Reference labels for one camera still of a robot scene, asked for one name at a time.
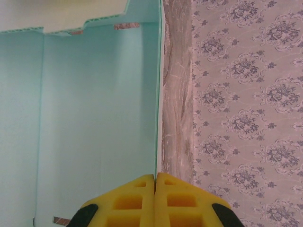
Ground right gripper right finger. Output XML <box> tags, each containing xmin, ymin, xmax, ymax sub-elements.
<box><xmin>155</xmin><ymin>172</ymin><xmax>241</xmax><ymax>227</ymax></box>

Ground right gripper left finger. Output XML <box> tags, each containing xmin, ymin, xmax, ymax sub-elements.
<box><xmin>71</xmin><ymin>174</ymin><xmax>156</xmax><ymax>227</ymax></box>

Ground light blue paper box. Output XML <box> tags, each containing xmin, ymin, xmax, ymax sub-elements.
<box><xmin>0</xmin><ymin>0</ymin><xmax>165</xmax><ymax>227</ymax></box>

